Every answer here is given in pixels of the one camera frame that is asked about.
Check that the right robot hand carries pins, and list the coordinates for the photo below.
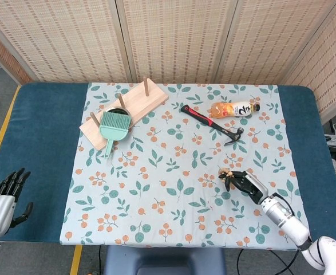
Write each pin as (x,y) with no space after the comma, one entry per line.
(250,186)

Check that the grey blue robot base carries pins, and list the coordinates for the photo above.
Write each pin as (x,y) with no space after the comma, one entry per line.
(162,260)

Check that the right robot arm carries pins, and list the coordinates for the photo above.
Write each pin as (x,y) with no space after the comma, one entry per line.
(288,220)

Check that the mint green hand brush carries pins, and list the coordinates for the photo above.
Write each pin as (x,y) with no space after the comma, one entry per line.
(113,131)

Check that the orange drink bottle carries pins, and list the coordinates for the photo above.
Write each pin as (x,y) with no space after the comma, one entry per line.
(230,110)

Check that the floral tablecloth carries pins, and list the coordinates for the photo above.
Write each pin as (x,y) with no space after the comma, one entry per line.
(167,177)

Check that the red black claw hammer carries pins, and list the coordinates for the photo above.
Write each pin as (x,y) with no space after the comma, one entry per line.
(202,117)

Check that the blue table cover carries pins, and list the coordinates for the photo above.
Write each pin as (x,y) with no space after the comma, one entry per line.
(41,129)

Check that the wooden board with three pegs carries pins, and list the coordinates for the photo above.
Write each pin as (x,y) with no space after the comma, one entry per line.
(144,98)

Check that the woven folding screen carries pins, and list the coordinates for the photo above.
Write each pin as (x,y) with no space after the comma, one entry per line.
(185,37)

